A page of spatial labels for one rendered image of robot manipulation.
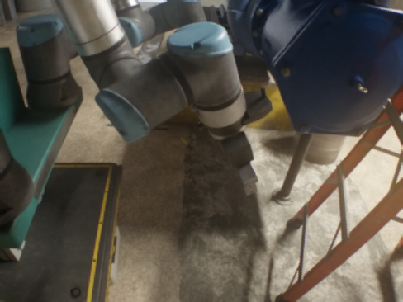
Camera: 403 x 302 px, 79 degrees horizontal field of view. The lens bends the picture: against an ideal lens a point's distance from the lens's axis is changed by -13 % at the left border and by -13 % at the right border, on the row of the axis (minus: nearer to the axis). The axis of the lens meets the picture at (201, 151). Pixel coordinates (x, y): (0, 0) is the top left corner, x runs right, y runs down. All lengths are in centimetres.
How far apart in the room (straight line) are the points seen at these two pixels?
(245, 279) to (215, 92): 104
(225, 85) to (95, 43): 22
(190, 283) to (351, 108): 99
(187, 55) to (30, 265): 88
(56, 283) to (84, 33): 77
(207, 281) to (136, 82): 105
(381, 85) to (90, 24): 102
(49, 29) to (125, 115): 58
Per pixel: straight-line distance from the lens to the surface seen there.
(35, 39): 91
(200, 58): 39
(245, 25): 202
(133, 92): 38
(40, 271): 105
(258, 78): 204
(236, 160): 52
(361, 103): 118
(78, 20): 46
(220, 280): 132
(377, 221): 93
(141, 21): 78
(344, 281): 152
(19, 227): 66
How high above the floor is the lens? 118
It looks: 38 degrees down
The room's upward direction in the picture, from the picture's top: 6 degrees clockwise
